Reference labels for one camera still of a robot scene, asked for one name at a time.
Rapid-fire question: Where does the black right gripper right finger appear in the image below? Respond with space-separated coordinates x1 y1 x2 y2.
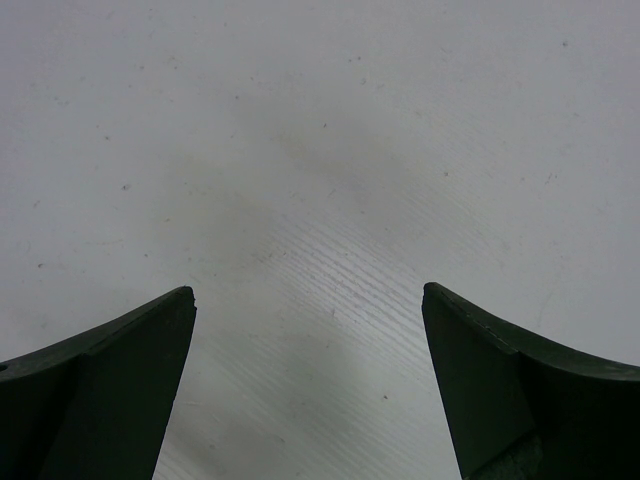
422 282 639 479

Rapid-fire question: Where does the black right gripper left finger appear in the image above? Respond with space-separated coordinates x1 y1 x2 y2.
1 286 196 479

